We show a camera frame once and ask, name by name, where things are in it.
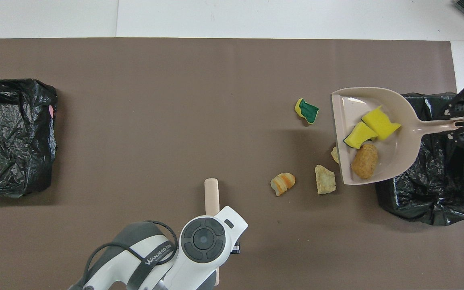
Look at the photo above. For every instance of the beige hand brush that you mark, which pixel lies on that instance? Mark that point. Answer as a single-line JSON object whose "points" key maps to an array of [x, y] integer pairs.
{"points": [[212, 197]]}

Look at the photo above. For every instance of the open bin with black bag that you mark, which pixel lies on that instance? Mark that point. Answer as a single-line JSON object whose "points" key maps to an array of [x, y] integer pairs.
{"points": [[437, 193]]}

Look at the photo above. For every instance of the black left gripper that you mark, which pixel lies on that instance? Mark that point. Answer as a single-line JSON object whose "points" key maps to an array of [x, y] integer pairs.
{"points": [[235, 247]]}

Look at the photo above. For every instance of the beige plastic dustpan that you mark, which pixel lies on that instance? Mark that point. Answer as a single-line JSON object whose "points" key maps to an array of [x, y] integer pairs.
{"points": [[401, 157]]}

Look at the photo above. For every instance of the curved yellow sponge piece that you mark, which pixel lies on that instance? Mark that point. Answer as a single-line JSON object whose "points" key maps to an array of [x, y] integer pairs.
{"points": [[359, 136]]}

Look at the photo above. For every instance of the box wrapped in black bag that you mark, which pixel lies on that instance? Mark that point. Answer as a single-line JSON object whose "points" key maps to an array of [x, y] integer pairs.
{"points": [[10, 137]]}

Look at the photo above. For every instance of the notched yellow sponge piece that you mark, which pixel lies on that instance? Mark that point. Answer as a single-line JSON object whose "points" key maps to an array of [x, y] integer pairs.
{"points": [[381, 123]]}

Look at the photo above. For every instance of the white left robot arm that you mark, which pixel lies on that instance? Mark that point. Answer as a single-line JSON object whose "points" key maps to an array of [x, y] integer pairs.
{"points": [[204, 239]]}

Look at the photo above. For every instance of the brown bread roll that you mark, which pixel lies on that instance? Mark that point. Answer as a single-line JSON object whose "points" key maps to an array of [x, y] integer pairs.
{"points": [[364, 162]]}

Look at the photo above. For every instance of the brown paper table mat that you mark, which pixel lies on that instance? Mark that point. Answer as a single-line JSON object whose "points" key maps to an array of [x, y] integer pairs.
{"points": [[135, 100]]}

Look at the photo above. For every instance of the green and yellow sponge piece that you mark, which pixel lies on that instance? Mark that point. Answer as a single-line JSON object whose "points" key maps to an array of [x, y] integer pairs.
{"points": [[307, 110]]}

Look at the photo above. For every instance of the orange striped bread piece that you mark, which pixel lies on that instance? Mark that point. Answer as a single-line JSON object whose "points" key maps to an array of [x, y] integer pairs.
{"points": [[283, 183]]}

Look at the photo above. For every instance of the pale yellow bread chunk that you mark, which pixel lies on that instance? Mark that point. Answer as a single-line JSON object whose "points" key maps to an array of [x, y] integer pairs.
{"points": [[334, 155], [325, 179]]}

